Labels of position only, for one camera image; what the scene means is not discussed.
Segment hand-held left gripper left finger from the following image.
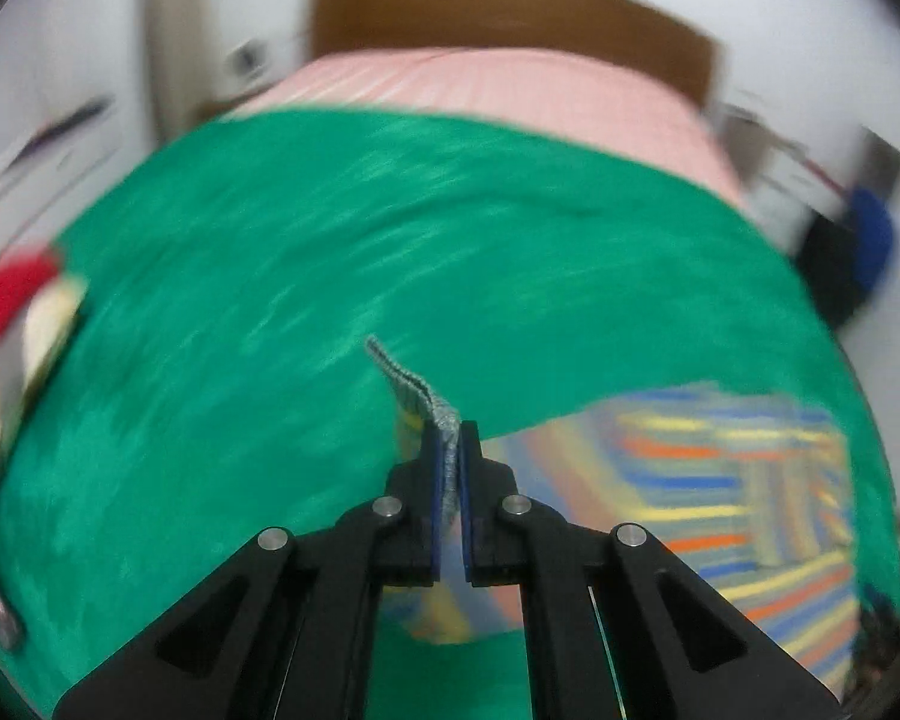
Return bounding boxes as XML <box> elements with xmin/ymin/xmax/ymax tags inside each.
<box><xmin>51</xmin><ymin>420</ymin><xmax>460</xmax><ymax>720</ymax></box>

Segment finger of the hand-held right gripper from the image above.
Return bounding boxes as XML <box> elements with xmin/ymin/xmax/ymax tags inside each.
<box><xmin>859</xmin><ymin>583</ymin><xmax>900</xmax><ymax>698</ymax></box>

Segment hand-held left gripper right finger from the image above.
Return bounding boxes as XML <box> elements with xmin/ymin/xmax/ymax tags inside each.
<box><xmin>457</xmin><ymin>420</ymin><xmax>847</xmax><ymax>720</ymax></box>

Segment striped grey shirt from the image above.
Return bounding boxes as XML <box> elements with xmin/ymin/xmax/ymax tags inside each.
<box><xmin>365</xmin><ymin>335</ymin><xmax>900</xmax><ymax>692</ymax></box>

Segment red and striped folded clothes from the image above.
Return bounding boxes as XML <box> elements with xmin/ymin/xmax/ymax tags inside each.
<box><xmin>0</xmin><ymin>274</ymin><xmax>91</xmax><ymax>515</ymax></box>

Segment green blanket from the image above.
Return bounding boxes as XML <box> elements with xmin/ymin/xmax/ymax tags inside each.
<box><xmin>0</xmin><ymin>109</ymin><xmax>900</xmax><ymax>720</ymax></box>

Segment black jacket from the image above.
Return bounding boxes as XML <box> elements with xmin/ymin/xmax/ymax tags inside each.
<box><xmin>795</xmin><ymin>210</ymin><xmax>882</xmax><ymax>332</ymax></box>

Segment blue cloth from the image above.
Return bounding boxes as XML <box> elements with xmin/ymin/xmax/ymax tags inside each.
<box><xmin>844</xmin><ymin>187</ymin><xmax>898</xmax><ymax>295</ymax></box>

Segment pink striped bedsheet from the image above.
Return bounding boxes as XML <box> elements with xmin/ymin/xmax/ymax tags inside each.
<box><xmin>221</xmin><ymin>47</ymin><xmax>751</xmax><ymax>212</ymax></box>

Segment white desk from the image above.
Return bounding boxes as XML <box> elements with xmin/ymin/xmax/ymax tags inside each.
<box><xmin>720</xmin><ymin>101</ymin><xmax>857</xmax><ymax>205</ymax></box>

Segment red cloth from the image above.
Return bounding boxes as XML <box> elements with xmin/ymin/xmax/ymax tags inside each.
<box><xmin>0</xmin><ymin>244</ymin><xmax>65</xmax><ymax>391</ymax></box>

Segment wooden headboard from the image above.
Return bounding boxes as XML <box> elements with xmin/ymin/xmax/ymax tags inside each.
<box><xmin>304</xmin><ymin>0</ymin><xmax>725</xmax><ymax>110</ymax></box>

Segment white cabinet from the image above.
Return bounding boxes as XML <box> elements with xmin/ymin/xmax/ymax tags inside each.
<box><xmin>0</xmin><ymin>90</ymin><xmax>130</xmax><ymax>256</ymax></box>

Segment beige curtain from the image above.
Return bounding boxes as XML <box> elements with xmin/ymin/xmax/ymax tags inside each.
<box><xmin>144</xmin><ymin>0</ymin><xmax>200</xmax><ymax>147</ymax></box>

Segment black remote control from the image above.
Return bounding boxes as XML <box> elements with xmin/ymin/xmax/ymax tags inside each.
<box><xmin>13</xmin><ymin>94</ymin><xmax>117</xmax><ymax>164</ymax></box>

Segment white security camera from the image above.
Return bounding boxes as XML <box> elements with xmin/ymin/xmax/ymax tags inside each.
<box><xmin>225</xmin><ymin>41</ymin><xmax>268</xmax><ymax>80</ymax></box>

